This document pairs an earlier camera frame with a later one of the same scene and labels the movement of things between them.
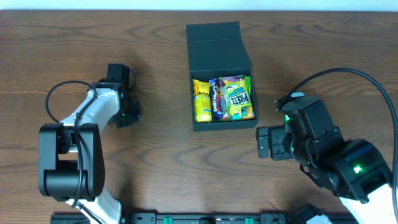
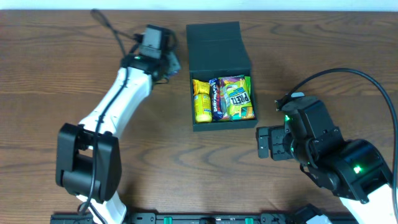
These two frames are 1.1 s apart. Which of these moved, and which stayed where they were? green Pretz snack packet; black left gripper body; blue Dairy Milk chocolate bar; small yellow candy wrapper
Moved: black left gripper body
Stayed: small yellow candy wrapper; green Pretz snack packet; blue Dairy Milk chocolate bar
